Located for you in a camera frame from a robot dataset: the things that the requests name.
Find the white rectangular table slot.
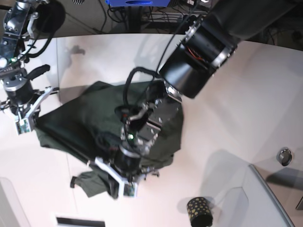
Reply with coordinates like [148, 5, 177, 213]
[55, 214, 106, 227]

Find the black round stool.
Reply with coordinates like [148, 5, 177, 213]
[36, 0, 66, 34]

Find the black cup with gold dots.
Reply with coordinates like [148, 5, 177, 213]
[187, 197, 213, 227]

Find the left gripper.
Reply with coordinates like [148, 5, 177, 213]
[70, 144, 161, 198]

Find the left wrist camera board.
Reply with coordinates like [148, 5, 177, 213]
[123, 183, 138, 197]

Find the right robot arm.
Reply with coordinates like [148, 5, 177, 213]
[0, 0, 66, 123]

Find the blue plastic box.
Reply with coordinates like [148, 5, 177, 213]
[105, 0, 170, 7]

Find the round metal table grommet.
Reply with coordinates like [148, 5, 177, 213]
[276, 147, 293, 166]

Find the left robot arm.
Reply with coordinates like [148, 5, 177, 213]
[88, 0, 299, 198]

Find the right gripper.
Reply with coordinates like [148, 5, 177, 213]
[0, 64, 59, 123]

